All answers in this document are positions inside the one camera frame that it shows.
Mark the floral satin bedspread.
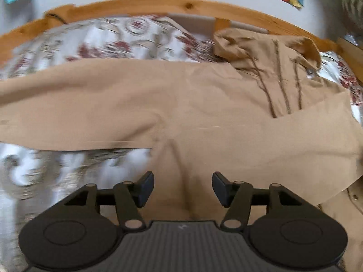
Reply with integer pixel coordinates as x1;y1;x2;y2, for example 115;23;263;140
0;15;363;272

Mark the plastic bag of bedding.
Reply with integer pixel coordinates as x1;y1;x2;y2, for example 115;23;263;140
341;0;362;39

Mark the black cable on bedframe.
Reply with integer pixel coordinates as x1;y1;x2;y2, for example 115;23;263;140
44;12;69;25

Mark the wooden bed frame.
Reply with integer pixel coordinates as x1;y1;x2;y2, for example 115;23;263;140
1;0;362;79

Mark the tan large garment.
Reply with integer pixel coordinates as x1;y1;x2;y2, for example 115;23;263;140
0;27;363;272

